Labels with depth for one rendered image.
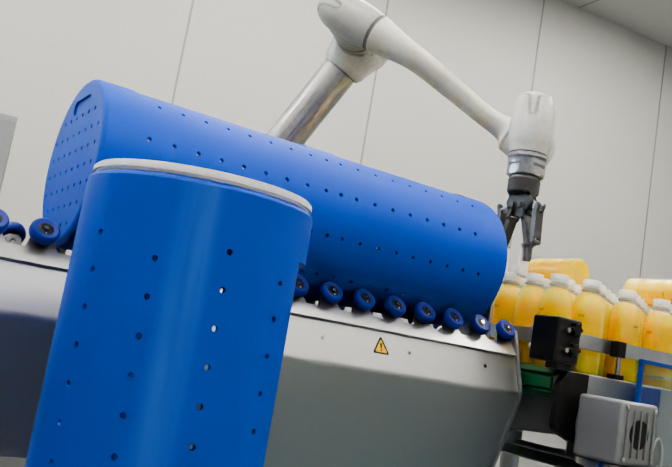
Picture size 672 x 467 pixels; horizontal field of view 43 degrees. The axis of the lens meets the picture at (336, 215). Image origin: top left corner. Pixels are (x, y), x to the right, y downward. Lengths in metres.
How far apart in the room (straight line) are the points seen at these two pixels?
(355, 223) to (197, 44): 3.20
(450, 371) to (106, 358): 0.90
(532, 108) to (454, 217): 0.45
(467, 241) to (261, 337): 0.81
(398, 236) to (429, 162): 3.60
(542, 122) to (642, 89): 4.43
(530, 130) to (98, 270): 1.28
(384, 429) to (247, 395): 0.71
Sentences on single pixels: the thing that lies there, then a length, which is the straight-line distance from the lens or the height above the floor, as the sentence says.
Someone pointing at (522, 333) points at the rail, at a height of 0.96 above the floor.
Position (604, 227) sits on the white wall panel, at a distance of 6.06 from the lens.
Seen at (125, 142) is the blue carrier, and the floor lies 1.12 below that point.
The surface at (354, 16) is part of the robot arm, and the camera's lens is 2.20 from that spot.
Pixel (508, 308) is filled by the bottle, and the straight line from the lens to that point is 1.98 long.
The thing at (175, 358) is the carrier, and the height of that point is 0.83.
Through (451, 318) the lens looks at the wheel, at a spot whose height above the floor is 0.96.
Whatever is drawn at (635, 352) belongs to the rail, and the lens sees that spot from 2.00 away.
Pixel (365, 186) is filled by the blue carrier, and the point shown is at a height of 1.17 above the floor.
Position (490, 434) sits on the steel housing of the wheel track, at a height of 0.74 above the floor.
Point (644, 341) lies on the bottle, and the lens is 2.12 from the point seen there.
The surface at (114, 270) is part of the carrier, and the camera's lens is 0.97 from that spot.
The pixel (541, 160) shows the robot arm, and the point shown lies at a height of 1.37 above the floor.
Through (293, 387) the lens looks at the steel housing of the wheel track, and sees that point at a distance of 1.51.
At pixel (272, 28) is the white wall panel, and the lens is 4.84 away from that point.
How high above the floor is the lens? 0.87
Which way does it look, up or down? 9 degrees up
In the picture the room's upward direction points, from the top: 10 degrees clockwise
